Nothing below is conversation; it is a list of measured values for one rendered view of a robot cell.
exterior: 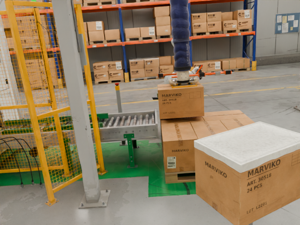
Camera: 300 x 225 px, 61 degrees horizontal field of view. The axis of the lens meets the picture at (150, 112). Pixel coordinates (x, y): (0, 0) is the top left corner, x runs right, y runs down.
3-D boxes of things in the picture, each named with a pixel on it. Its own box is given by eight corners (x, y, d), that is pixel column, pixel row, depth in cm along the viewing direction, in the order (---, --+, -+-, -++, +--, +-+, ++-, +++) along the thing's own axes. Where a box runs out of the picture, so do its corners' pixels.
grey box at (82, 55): (66, 66, 251) (60, 35, 242) (68, 66, 256) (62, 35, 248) (86, 65, 250) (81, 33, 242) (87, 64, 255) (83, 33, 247)
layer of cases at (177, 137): (164, 172, 299) (162, 141, 288) (161, 140, 395) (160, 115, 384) (267, 165, 297) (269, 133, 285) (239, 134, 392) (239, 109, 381)
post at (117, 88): (121, 144, 426) (114, 85, 398) (122, 143, 433) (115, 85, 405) (125, 144, 426) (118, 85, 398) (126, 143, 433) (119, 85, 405)
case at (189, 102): (159, 119, 344) (157, 90, 332) (159, 110, 382) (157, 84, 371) (204, 115, 341) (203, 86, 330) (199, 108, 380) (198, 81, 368)
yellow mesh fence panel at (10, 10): (49, 206, 278) (3, -2, 219) (44, 203, 284) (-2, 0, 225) (108, 171, 343) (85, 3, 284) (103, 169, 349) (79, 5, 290)
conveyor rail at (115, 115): (10, 133, 403) (7, 122, 398) (11, 132, 408) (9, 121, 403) (155, 122, 398) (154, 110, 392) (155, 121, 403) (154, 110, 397)
